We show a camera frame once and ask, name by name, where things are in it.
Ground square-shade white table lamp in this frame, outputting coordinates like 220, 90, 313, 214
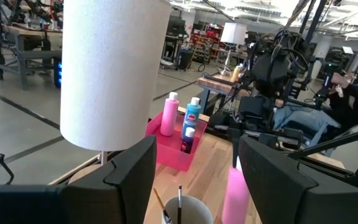
219, 22, 247, 75

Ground red parts shelf rack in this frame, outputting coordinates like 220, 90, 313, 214
191, 24, 226, 65

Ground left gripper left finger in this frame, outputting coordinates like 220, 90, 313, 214
0, 135, 157, 224

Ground wooden background table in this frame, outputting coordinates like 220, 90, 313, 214
196, 73, 251, 116

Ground pink plastic tray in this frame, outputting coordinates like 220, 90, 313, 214
144, 111, 208, 172

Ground small purple paint bottle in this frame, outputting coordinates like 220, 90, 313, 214
180, 126, 196, 154

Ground black computer tower blue lights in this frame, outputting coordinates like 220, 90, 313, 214
53, 57, 63, 89

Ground wooden-top workbench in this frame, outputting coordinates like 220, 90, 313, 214
0, 18, 63, 91

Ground black paintbrush silver ferrule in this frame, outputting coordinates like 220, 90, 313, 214
177, 184, 183, 224

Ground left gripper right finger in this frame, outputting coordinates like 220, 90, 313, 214
238, 135, 358, 224

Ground black trash bin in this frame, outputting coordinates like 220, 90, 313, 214
178, 48, 195, 70

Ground beige paper cup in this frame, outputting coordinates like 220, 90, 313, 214
162, 195, 214, 224

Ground white table lamp wooden base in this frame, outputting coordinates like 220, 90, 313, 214
60, 0, 172, 185

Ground large light pink paint bottle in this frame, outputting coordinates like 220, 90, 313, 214
221, 157, 250, 224

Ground large teal paint bottle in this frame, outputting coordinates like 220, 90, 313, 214
181, 96, 202, 139

